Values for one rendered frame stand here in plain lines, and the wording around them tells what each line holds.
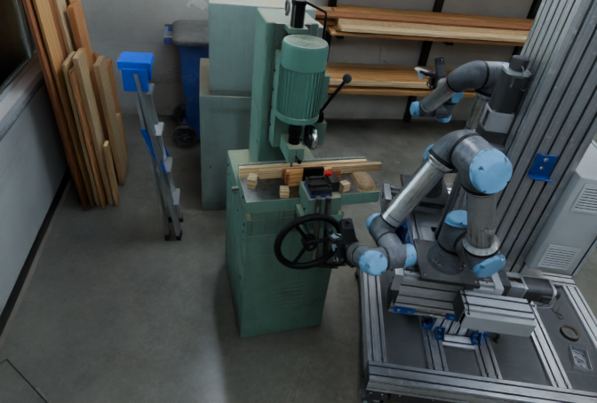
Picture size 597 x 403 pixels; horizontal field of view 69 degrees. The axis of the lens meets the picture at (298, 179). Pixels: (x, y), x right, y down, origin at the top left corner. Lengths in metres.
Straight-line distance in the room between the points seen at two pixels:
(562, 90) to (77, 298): 2.45
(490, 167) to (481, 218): 0.23
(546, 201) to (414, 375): 0.95
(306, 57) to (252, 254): 0.89
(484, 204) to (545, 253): 0.67
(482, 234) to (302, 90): 0.81
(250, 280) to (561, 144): 1.39
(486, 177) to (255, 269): 1.15
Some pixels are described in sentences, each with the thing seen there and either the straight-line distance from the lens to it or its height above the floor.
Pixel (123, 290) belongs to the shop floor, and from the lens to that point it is 2.70.
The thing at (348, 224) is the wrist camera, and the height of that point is 1.02.
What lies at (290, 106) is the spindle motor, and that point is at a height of 1.27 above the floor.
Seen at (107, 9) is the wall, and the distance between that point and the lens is 4.11.
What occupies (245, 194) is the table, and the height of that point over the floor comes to 0.90.
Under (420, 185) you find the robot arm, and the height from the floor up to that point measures 1.23.
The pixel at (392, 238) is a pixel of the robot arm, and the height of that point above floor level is 1.06.
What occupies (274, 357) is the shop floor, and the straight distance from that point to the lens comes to 2.38.
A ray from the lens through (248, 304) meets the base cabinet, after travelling 2.23.
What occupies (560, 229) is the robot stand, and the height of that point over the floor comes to 0.99.
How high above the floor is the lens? 1.99
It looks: 34 degrees down
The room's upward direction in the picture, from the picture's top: 8 degrees clockwise
